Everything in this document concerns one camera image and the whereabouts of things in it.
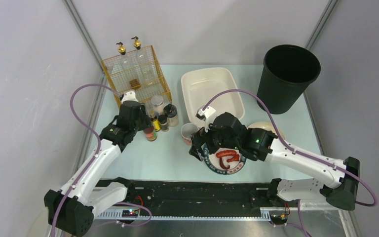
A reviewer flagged red label sauce bottle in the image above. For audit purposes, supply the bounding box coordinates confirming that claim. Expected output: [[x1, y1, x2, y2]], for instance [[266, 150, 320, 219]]
[[143, 126, 157, 142]]

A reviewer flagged white lid spice jar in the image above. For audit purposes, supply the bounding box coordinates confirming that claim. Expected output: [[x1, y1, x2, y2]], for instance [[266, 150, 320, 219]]
[[151, 95, 165, 115]]

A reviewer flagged dark sauce glass bottle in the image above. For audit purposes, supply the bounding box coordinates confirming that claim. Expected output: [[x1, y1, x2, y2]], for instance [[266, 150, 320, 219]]
[[106, 41, 142, 91]]

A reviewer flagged clear glass oil bottle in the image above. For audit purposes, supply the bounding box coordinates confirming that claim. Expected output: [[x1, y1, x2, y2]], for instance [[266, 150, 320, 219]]
[[131, 36, 157, 86]]

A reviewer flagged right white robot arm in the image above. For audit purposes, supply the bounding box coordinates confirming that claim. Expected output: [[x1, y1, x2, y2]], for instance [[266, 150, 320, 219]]
[[189, 113, 360, 211]]

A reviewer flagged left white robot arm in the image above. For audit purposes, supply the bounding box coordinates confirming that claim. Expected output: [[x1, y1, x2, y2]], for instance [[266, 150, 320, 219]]
[[44, 100, 152, 237]]

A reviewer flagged pink ceramic mug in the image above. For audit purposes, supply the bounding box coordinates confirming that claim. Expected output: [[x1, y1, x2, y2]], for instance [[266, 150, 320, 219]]
[[181, 123, 199, 146]]

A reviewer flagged blue rimmed plate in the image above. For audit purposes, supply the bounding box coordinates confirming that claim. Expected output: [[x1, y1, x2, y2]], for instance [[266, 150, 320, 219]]
[[203, 148, 247, 175]]

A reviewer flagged dark red sausage piece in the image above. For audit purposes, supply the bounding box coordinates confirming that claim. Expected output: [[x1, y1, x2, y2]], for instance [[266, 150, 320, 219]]
[[219, 158, 230, 170]]

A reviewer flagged yellow label sauce bottle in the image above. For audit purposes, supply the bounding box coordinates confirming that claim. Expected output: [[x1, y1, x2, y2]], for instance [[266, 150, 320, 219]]
[[150, 111, 161, 132]]

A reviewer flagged small black cap jar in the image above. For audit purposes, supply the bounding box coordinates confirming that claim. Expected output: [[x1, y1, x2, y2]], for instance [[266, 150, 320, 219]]
[[158, 115, 169, 132]]

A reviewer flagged black lid spice jar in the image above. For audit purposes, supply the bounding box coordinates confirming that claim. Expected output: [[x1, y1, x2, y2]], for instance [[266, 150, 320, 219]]
[[163, 104, 179, 127]]

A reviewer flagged cream round plate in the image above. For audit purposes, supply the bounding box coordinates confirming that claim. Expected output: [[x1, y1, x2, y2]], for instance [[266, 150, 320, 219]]
[[247, 121, 286, 139]]

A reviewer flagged white rectangular basin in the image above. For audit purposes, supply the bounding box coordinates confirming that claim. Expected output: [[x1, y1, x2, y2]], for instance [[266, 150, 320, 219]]
[[181, 67, 245, 127]]

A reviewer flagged black trash bin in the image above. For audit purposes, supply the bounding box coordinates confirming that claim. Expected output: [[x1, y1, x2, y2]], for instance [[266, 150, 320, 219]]
[[257, 44, 321, 115]]

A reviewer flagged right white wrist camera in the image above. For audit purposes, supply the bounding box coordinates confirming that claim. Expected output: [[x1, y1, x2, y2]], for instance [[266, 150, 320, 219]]
[[195, 106, 217, 128]]

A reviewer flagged yellow wire basket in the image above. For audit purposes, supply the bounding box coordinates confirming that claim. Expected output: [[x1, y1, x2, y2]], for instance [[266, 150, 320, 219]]
[[101, 42, 172, 107]]

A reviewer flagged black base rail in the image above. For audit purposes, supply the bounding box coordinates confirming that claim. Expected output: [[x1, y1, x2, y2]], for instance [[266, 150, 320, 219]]
[[96, 177, 298, 219]]

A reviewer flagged aluminium frame post left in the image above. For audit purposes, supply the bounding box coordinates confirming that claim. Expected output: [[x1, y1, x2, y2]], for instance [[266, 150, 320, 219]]
[[62, 0, 104, 73]]

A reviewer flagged aluminium frame post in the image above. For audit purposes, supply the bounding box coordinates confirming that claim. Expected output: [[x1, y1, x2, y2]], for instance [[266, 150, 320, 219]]
[[62, 0, 104, 73], [305, 0, 339, 51]]

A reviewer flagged aluminium frame post right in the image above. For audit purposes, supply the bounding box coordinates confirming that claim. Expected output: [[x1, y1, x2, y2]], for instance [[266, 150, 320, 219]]
[[305, 0, 339, 51]]

